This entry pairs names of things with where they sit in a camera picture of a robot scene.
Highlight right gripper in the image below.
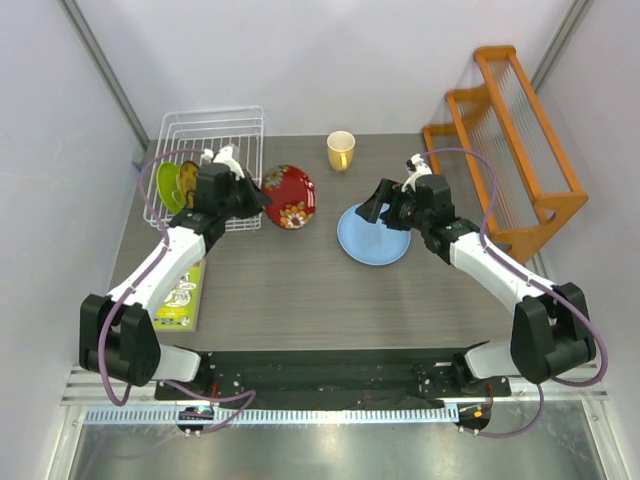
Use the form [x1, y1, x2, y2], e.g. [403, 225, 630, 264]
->
[356, 178, 430, 232]

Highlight light blue plate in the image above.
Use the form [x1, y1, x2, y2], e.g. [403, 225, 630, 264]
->
[337, 205, 411, 266]

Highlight red floral plate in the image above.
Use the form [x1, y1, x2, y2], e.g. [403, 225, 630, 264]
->
[262, 164, 317, 230]

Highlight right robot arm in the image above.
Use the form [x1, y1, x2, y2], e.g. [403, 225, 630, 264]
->
[356, 175, 596, 395]

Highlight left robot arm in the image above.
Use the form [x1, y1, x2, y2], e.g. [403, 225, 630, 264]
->
[79, 159, 270, 399]

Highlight orange wooden rack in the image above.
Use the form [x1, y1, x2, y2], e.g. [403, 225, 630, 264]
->
[422, 46, 588, 264]

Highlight brown yellow plate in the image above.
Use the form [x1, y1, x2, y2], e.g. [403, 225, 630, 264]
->
[178, 161, 199, 208]

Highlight yellow mug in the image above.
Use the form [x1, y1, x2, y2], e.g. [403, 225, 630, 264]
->
[326, 131, 356, 172]

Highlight green plate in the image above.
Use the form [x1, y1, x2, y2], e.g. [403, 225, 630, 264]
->
[156, 162, 186, 214]

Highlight green illustrated book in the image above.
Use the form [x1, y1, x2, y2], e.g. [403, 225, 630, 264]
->
[152, 259, 206, 333]

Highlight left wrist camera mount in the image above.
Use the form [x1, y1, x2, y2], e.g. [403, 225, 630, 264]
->
[200, 143, 245, 180]

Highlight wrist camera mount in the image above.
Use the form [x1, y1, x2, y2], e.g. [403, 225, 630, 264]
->
[401, 154, 433, 192]
[200, 143, 245, 180]

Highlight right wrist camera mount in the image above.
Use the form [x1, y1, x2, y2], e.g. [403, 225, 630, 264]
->
[401, 154, 433, 192]

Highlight white wire dish rack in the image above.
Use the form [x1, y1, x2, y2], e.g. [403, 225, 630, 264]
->
[146, 106, 264, 232]

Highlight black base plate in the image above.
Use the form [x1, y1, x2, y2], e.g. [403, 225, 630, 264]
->
[187, 348, 511, 411]

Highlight perforated metal rail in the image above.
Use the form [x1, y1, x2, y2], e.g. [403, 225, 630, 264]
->
[84, 404, 459, 426]

